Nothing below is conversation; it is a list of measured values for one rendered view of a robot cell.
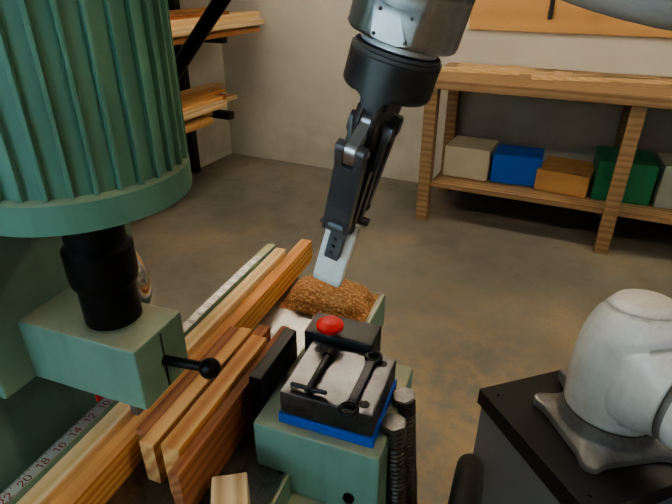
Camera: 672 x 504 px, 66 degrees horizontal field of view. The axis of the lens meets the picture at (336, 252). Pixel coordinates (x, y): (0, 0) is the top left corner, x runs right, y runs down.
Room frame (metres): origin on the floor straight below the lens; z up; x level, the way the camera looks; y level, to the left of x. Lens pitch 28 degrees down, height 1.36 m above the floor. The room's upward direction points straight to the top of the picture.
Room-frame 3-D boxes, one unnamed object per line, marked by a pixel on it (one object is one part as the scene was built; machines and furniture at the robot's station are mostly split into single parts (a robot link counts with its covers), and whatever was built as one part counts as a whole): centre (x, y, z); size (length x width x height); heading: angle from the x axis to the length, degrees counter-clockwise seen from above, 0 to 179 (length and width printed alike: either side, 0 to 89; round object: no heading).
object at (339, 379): (0.43, -0.01, 0.99); 0.13 x 0.11 x 0.06; 160
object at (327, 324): (0.47, 0.01, 1.02); 0.03 x 0.03 x 0.01
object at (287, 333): (0.44, 0.04, 0.95); 0.09 x 0.07 x 0.09; 160
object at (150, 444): (0.45, 0.15, 0.93); 0.20 x 0.02 x 0.06; 160
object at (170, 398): (0.47, 0.16, 0.92); 0.19 x 0.02 x 0.05; 160
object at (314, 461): (0.42, 0.00, 0.91); 0.15 x 0.14 x 0.09; 160
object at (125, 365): (0.42, 0.23, 1.03); 0.14 x 0.07 x 0.09; 70
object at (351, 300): (0.69, 0.01, 0.92); 0.14 x 0.09 x 0.04; 70
